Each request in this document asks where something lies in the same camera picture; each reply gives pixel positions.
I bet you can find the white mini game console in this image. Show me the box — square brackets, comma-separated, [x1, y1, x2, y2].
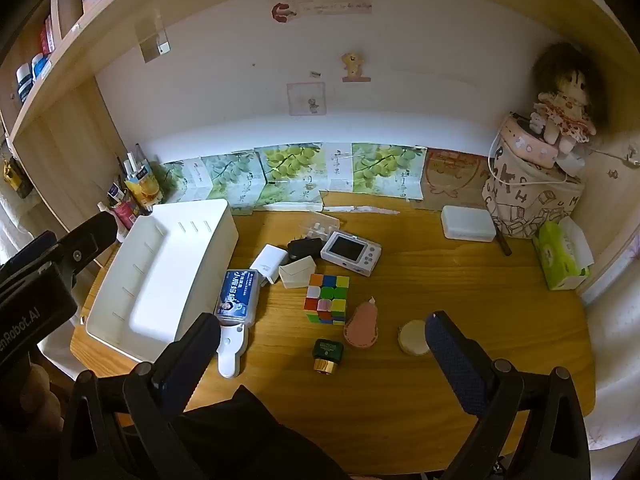
[320, 231, 382, 278]

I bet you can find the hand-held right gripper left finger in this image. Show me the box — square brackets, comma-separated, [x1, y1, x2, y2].
[59, 312, 223, 480]

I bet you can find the yellow hanging pouch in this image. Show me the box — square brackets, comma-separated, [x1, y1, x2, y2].
[2, 157, 31, 198]

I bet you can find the letter print fabric bag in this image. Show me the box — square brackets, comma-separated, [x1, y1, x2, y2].
[482, 132, 586, 241]

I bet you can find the white paper strip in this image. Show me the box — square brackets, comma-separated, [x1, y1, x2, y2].
[325, 204, 401, 216]

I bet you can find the small clear plastic box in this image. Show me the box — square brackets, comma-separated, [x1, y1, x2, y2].
[295, 212, 342, 242]

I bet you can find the red can pen holder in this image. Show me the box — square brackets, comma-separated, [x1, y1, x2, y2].
[109, 195, 141, 233]

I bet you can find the colourful puzzle cube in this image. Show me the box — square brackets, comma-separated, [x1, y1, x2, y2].
[303, 273, 350, 326]

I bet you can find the green tissue pack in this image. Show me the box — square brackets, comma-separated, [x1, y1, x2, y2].
[531, 217, 596, 292]

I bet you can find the white lace curtain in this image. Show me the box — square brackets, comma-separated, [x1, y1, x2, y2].
[0, 180, 61, 271]

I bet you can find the white bottle with blue label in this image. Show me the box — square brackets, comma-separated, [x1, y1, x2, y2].
[14, 62, 35, 103]
[31, 52, 53, 83]

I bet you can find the pink correction tape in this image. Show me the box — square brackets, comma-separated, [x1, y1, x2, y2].
[343, 297, 379, 350]

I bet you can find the brown haired rag doll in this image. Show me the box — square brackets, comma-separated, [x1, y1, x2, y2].
[530, 42, 608, 158]

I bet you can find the yellow bear sticker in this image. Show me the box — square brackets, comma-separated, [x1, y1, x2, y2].
[341, 51, 372, 83]

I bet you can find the round gold compact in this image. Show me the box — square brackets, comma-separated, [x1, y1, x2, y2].
[397, 320, 433, 357]

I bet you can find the green bottle with gold cap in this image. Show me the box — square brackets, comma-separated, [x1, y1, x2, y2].
[312, 338, 345, 375]

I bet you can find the white charger plug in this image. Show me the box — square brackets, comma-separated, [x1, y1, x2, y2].
[248, 244, 291, 288]

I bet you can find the person's left hand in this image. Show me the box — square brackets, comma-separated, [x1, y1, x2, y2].
[20, 362, 65, 433]

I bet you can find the red packet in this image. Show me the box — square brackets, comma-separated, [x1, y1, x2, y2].
[40, 15, 56, 56]

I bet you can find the square sketch paper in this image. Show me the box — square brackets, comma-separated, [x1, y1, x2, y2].
[286, 81, 327, 117]

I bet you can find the white plastic storage bin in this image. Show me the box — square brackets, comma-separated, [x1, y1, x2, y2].
[85, 198, 240, 363]

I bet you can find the brown printed paper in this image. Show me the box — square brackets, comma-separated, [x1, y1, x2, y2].
[422, 149, 493, 211]

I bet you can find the pink round box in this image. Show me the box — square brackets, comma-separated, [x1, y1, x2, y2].
[501, 112, 561, 168]

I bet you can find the yellow orange carton pen holder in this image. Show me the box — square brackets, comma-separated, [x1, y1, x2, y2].
[125, 160, 166, 211]

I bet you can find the small beige box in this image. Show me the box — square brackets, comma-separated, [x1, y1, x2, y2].
[278, 256, 318, 289]

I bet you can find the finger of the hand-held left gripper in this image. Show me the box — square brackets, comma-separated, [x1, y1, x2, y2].
[56, 210, 129, 288]
[0, 231, 58, 286]

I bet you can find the white rectangular soap box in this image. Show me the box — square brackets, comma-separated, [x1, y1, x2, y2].
[441, 205, 497, 243]

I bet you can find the black charger plug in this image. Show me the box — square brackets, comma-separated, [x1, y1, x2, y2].
[286, 236, 326, 262]

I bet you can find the grape print paper sheet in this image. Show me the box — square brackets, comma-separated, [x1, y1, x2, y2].
[254, 142, 326, 212]
[160, 159, 213, 203]
[200, 152, 261, 201]
[325, 142, 426, 196]

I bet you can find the clear tape patch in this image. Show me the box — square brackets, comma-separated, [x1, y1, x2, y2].
[135, 12, 172, 63]

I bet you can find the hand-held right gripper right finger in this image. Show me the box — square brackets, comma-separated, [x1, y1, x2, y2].
[425, 311, 592, 480]

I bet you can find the dark clothing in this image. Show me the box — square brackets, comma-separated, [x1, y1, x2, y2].
[170, 385, 351, 480]

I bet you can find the clear box with blue label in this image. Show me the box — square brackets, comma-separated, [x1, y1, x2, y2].
[214, 268, 261, 324]

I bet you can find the wooden desk hutch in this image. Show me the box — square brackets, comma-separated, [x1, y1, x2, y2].
[0, 0, 640, 306]

